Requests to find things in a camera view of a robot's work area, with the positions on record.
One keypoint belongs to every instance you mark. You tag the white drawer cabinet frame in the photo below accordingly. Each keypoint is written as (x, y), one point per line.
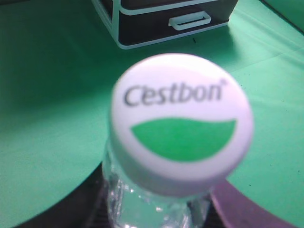
(116, 26)

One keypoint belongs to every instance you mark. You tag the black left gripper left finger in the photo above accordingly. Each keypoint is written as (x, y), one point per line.
(59, 204)

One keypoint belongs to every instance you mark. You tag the bottom purple translucent drawer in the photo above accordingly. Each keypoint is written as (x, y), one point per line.
(147, 26)

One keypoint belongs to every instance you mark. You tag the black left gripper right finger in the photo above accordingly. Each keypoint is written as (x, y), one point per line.
(232, 209)

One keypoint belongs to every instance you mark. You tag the clear water bottle white cap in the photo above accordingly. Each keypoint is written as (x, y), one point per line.
(178, 125)

